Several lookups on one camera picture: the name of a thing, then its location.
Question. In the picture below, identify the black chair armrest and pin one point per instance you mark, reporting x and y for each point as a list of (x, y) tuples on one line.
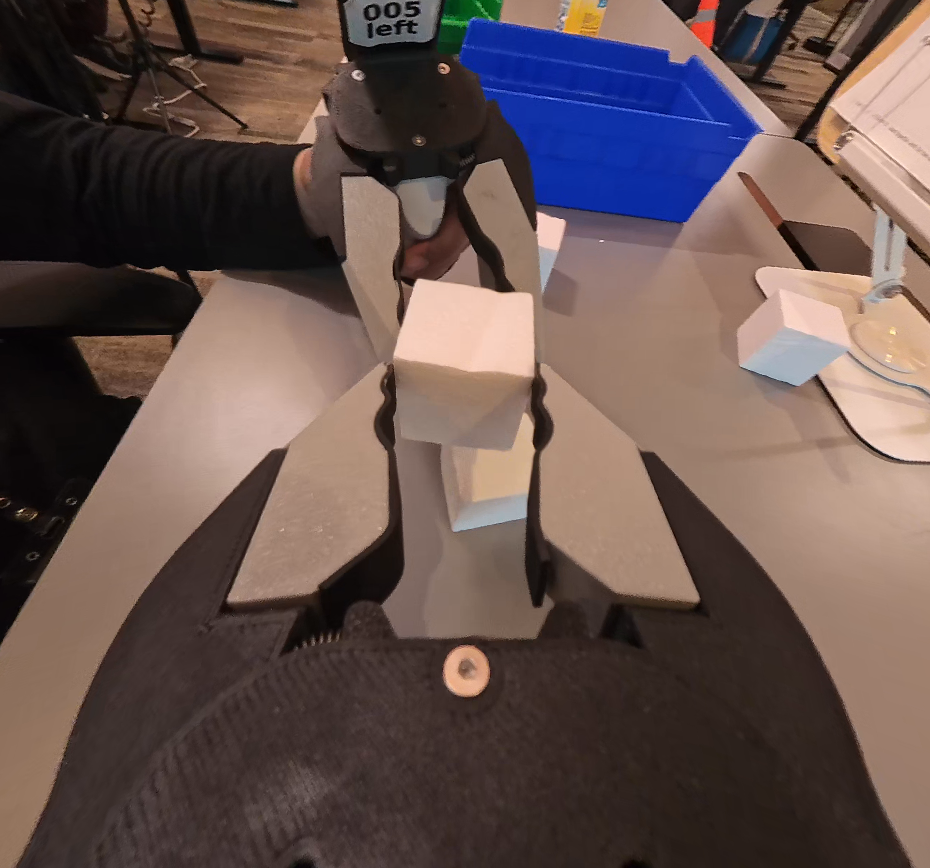
[(87, 298)]

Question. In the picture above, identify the black tripod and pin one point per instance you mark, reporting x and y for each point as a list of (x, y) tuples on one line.
[(145, 40)]

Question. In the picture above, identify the person's left hand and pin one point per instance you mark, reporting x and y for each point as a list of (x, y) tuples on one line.
[(320, 192)]

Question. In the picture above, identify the white foam cube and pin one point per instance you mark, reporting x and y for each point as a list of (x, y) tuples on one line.
[(792, 337), (487, 490), (465, 352), (551, 250)]

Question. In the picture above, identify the orange traffic cone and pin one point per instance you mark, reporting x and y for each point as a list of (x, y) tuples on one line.
[(708, 3)]

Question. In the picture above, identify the clear suction dome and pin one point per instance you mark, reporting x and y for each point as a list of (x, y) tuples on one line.
[(894, 337)]

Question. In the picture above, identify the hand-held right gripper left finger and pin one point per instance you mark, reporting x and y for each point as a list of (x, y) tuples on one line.
[(320, 512)]

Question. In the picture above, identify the person's left forearm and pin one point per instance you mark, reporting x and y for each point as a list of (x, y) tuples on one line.
[(145, 185)]

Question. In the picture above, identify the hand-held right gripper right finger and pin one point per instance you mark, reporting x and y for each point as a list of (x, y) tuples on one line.
[(614, 519)]

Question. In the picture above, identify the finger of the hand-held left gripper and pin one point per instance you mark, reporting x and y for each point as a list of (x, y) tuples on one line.
[(508, 221), (367, 236)]

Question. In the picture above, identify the blue plastic bin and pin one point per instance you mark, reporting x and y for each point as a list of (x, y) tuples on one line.
[(603, 134)]

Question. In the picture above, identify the wood-edged display board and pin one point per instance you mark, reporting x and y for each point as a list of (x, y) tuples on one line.
[(894, 127)]

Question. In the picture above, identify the blue box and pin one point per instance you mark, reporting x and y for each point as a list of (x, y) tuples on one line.
[(752, 36)]

